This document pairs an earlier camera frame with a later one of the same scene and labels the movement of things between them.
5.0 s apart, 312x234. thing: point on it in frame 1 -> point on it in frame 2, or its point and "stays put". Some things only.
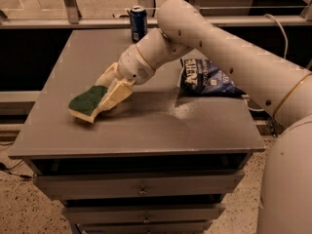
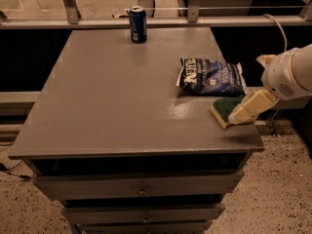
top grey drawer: (127, 184) stays put
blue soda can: (138, 22) stays put
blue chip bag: (202, 77) stays put
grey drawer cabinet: (161, 161) stays put
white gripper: (133, 64) -> (277, 76)
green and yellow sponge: (85, 104) -> (223, 107)
